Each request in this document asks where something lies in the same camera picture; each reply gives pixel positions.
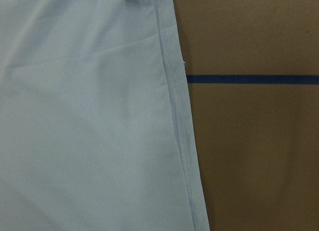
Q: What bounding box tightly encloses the light blue t-shirt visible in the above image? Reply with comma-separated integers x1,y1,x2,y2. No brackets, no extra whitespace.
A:
0,0,210,231

